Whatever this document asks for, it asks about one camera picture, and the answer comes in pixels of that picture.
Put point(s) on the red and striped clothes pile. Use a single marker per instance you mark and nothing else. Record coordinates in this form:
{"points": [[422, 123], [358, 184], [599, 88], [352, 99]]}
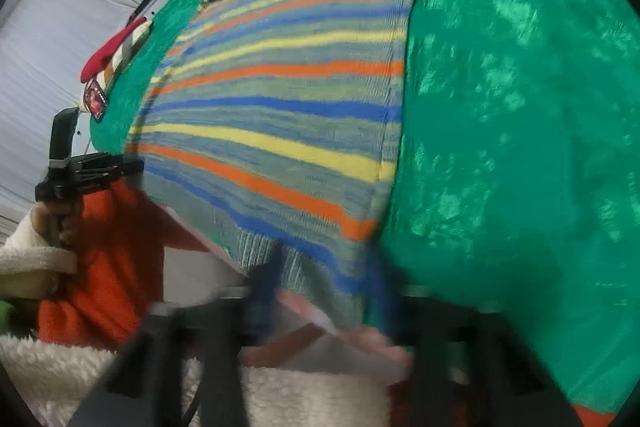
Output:
{"points": [[109, 62]]}

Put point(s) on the left hand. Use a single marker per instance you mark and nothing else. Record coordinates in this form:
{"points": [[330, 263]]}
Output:
{"points": [[57, 222]]}

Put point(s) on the striped knit sweater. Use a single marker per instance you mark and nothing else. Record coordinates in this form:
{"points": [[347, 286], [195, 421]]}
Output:
{"points": [[279, 121]]}

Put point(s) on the green bed cover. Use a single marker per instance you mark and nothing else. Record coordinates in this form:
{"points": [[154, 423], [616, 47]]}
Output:
{"points": [[519, 149]]}

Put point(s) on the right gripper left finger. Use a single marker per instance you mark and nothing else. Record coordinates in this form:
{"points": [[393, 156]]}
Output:
{"points": [[183, 363]]}

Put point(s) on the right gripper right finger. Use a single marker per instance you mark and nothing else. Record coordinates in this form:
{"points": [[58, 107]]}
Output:
{"points": [[472, 361]]}

